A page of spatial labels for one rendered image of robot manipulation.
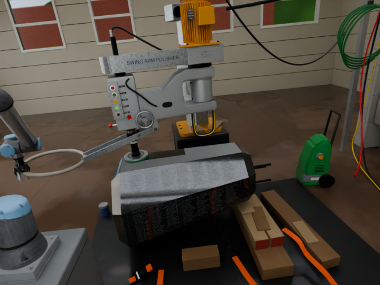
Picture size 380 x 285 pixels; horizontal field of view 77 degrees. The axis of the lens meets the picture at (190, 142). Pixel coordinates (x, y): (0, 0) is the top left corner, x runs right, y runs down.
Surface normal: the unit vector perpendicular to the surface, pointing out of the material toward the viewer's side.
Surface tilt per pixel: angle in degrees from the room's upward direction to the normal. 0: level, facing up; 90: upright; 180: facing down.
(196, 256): 0
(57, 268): 0
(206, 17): 90
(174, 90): 90
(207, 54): 90
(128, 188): 45
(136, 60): 90
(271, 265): 0
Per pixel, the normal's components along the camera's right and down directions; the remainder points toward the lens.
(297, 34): 0.04, 0.38
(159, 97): 0.28, 0.35
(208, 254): -0.09, -0.92
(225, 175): 0.07, -0.40
